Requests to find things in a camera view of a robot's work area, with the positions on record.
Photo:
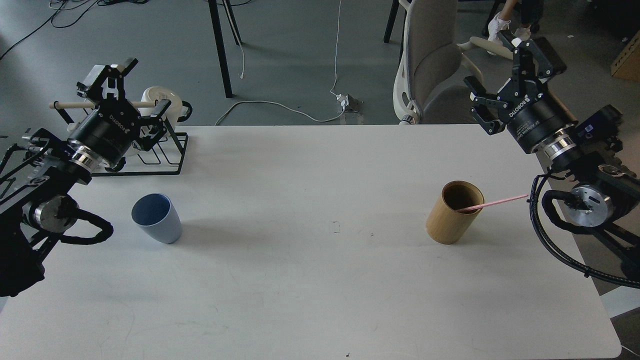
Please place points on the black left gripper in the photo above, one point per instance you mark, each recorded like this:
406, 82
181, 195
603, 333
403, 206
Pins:
116, 124

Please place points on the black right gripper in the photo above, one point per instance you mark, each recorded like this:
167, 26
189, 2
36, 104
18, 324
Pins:
531, 113

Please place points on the blue plastic cup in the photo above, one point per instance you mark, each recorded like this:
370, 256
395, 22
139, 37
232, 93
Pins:
156, 215

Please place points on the pink chopstick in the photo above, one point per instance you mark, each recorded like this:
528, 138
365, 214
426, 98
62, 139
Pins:
472, 208

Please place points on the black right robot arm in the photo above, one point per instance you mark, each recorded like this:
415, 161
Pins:
586, 188

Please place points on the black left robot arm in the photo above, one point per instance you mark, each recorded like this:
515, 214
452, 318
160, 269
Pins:
39, 213

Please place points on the white mug on rack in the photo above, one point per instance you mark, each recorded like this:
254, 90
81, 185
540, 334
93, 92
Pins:
179, 110

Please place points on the white sneakers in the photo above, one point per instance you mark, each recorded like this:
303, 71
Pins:
496, 25

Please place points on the grey office chair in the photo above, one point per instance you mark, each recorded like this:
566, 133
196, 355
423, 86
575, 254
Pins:
430, 56

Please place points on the black table leg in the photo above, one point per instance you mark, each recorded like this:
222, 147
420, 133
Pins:
219, 40

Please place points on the cardboard box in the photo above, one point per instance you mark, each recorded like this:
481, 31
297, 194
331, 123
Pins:
626, 65

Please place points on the bamboo cylinder holder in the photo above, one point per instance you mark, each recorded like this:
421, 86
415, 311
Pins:
445, 224

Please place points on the black wire cup rack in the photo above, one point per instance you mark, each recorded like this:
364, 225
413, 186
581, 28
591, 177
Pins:
165, 157

